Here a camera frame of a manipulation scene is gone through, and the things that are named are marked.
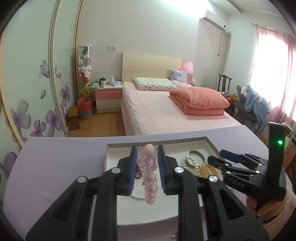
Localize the pink bead bracelet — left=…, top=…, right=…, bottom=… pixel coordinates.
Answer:
left=136, top=143, right=159, bottom=207

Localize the yellow wide bangle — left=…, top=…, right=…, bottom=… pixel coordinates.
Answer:
left=197, top=162, right=223, bottom=181

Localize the white pearl bracelet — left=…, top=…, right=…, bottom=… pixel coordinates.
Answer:
left=181, top=156, right=202, bottom=178

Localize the silver cuff bangle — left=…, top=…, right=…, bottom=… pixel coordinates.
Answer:
left=189, top=150, right=205, bottom=162

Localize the right hand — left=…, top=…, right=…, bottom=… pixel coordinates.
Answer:
left=246, top=186, right=295, bottom=223

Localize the bed with pink sheet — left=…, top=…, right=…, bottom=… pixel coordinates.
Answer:
left=120, top=52, right=242, bottom=137

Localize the grey cardboard tray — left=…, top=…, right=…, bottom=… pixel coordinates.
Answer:
left=89, top=136, right=232, bottom=227

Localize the blue plush robe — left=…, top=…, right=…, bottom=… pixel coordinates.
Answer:
left=245, top=85, right=270, bottom=132

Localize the pink white nightstand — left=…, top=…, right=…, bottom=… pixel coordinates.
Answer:
left=94, top=85, right=122, bottom=113

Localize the small wooden stool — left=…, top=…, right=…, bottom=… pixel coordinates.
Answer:
left=68, top=106, right=80, bottom=131

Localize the coral folded duvet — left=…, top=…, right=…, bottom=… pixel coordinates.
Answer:
left=169, top=87, right=230, bottom=116

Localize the red waste bin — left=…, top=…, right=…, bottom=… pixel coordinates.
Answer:
left=77, top=97, right=92, bottom=118

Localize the floral white pillow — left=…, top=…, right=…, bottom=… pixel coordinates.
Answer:
left=134, top=77, right=177, bottom=91

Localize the dark wooden chair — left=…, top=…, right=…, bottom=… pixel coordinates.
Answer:
left=217, top=73, right=232, bottom=92

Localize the white mug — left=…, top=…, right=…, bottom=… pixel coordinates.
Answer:
left=99, top=78, right=107, bottom=88

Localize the blue patterned pillow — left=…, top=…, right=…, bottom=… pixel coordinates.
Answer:
left=170, top=69, right=189, bottom=83

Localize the lilac tablecloth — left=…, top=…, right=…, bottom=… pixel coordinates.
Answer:
left=3, top=124, right=295, bottom=241

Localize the pink curtain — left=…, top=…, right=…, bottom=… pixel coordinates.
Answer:
left=249, top=25, right=295, bottom=123

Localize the clear tube of plush toys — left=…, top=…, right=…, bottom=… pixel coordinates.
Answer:
left=76, top=45, right=92, bottom=97

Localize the white air conditioner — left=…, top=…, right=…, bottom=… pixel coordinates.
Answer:
left=201, top=10, right=227, bottom=32

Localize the floral sliding wardrobe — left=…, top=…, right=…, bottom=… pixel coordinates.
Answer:
left=1, top=1, right=82, bottom=196

